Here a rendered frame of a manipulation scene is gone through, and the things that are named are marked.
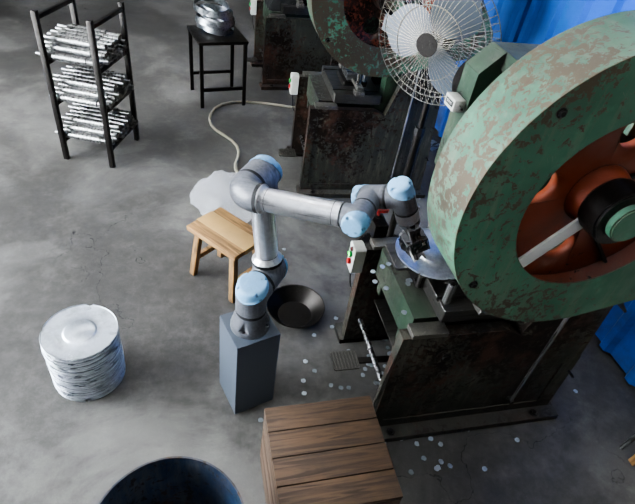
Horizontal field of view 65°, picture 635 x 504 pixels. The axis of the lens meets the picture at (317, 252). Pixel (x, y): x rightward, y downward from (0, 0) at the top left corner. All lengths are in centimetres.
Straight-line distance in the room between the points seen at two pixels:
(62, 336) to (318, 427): 108
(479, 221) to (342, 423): 97
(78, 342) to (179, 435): 55
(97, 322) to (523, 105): 179
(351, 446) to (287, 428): 23
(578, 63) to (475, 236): 41
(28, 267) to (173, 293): 77
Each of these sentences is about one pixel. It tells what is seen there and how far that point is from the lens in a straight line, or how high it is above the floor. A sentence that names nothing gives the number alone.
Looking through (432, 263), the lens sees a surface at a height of 78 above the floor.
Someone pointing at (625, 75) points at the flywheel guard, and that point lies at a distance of 119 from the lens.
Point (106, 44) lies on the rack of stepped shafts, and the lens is 349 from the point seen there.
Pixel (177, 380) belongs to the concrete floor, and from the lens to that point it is 239.
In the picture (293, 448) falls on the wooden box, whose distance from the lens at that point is 182.
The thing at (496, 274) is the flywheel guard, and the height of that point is 113.
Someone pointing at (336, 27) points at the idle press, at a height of 117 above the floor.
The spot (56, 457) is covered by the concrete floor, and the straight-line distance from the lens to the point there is 230.
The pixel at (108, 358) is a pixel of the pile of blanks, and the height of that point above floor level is 21.
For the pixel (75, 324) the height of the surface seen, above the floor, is 29.
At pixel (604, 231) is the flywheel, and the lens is 140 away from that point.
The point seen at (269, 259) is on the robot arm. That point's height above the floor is 71.
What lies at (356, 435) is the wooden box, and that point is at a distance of 188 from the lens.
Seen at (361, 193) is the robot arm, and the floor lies 113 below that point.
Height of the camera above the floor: 196
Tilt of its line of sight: 40 degrees down
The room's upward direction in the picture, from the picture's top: 10 degrees clockwise
